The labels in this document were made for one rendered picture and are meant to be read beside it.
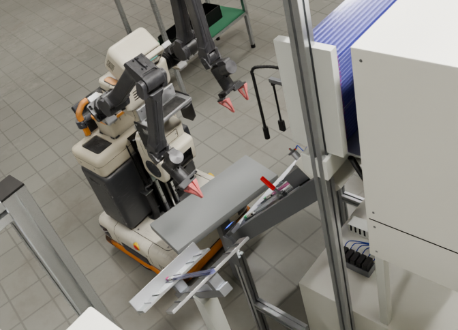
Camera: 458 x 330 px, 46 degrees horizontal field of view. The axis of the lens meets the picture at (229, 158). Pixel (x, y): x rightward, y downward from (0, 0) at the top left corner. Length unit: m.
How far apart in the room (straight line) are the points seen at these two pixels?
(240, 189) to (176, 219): 0.33
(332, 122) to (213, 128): 2.66
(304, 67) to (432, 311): 1.09
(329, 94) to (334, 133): 0.12
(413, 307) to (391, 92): 1.01
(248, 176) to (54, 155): 2.14
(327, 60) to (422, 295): 1.09
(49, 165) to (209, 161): 1.29
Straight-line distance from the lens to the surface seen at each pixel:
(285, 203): 1.78
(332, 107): 1.33
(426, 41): 1.22
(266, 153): 3.64
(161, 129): 2.03
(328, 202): 1.55
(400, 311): 2.05
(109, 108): 2.16
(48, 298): 3.38
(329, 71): 1.27
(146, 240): 2.96
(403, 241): 1.57
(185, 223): 2.49
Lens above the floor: 2.35
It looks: 40 degrees down
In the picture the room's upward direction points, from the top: 17 degrees counter-clockwise
